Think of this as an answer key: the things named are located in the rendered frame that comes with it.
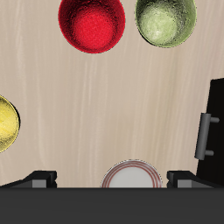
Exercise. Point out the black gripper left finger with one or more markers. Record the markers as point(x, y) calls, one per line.
point(42, 177)

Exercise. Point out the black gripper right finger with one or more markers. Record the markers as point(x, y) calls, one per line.
point(180, 177)

